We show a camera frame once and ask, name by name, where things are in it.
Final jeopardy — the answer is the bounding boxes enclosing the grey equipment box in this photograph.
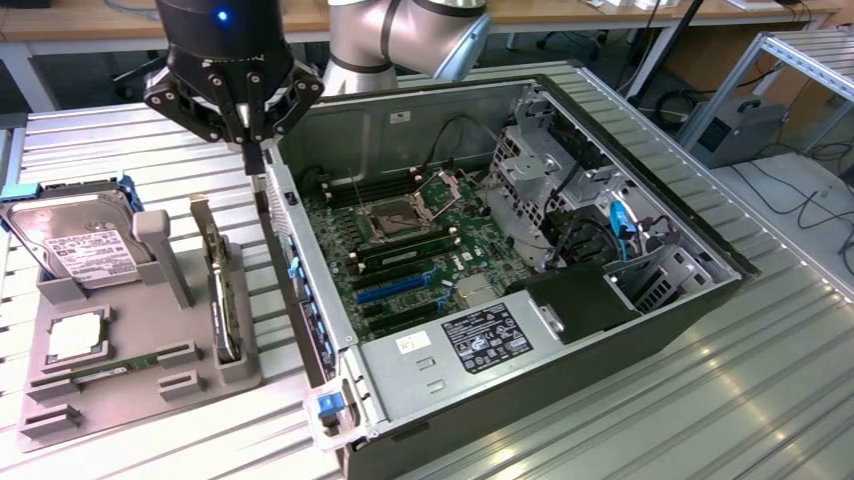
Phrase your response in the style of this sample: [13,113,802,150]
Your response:
[679,97,793,169]

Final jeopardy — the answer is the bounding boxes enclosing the RAM stick with white label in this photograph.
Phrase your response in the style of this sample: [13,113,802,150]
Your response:
[363,248,432,269]

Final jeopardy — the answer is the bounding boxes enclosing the blue disk carrier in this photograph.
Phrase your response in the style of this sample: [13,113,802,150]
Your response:
[0,169,147,234]

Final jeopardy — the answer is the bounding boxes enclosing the graphics card with metal bracket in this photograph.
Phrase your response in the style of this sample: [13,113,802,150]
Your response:
[188,194,246,364]

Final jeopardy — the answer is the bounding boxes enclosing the open black PC case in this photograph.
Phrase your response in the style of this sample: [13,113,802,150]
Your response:
[251,73,762,480]

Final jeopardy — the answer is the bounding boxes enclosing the black slanted pole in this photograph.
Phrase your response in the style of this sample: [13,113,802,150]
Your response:
[624,0,706,101]

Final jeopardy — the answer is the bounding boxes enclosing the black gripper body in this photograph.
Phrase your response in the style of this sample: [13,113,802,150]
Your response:
[156,0,295,144]

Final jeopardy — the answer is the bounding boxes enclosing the silver hard disk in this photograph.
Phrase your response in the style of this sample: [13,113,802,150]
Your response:
[0,197,143,291]

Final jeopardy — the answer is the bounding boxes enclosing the green RAM stick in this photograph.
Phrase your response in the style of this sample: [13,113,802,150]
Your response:
[29,349,165,389]

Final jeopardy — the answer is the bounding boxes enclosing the grey parts rack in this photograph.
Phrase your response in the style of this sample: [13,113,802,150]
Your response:
[13,209,267,454]

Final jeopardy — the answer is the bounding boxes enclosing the wooden desk white frame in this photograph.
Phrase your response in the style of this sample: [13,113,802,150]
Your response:
[0,0,495,114]
[490,0,842,96]

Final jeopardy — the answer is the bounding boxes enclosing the silver chipset heatsink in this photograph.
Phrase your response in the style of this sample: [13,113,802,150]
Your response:
[452,277,499,306]

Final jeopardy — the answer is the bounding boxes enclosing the silver metal disk bay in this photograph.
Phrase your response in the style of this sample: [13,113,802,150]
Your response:
[486,122,606,274]

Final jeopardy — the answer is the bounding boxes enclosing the CPU socket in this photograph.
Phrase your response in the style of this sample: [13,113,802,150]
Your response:
[363,202,428,241]

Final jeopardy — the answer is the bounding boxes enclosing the green motherboard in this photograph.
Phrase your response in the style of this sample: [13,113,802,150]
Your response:
[299,167,539,344]

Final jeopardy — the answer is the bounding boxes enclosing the silver power supply unit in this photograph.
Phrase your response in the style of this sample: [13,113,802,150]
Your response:
[343,290,568,432]

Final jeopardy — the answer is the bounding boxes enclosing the thin metal locking lever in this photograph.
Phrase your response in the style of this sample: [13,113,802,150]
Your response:
[351,168,370,217]

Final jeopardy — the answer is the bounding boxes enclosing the aluminium profile frame table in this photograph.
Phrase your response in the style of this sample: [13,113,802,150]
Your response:
[679,27,854,156]

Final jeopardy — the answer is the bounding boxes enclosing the silver CPU chip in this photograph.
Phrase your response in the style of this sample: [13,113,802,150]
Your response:
[45,314,112,359]

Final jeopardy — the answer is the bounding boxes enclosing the black looped wire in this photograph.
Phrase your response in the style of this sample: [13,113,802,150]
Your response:
[428,115,468,169]

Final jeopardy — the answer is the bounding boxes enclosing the metal socket cover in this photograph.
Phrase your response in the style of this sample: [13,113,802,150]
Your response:
[410,169,462,221]

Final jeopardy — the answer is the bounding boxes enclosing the blue disk wire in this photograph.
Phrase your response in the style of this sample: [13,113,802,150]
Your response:
[607,199,635,261]

